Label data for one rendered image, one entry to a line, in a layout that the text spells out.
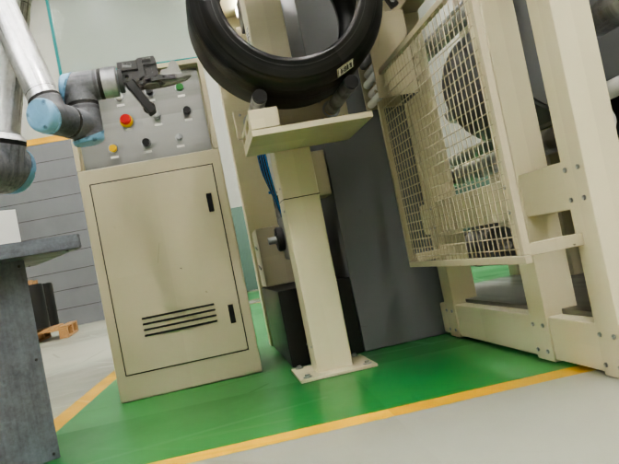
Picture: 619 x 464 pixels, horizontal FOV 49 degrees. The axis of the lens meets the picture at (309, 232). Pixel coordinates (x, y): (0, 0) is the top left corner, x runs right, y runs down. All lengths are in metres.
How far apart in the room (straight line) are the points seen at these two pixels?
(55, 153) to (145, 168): 9.12
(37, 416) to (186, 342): 0.81
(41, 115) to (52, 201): 9.79
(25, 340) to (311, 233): 0.97
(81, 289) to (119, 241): 8.88
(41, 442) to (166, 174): 1.13
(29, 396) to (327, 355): 0.96
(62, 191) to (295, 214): 9.51
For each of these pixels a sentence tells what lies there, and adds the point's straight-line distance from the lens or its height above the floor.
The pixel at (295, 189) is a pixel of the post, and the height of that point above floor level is 0.65.
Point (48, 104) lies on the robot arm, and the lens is 1.95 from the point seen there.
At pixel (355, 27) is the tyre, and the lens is 2.08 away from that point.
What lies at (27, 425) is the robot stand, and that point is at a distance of 2.06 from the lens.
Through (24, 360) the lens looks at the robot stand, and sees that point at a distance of 2.05.
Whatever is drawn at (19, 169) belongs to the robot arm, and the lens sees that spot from 2.28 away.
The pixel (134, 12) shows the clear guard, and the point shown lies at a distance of 2.91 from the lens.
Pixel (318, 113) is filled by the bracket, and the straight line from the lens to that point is 2.39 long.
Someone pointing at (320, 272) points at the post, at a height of 0.35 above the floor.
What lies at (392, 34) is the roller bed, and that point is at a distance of 2.48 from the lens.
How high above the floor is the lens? 0.42
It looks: 2 degrees up
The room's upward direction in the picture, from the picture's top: 11 degrees counter-clockwise
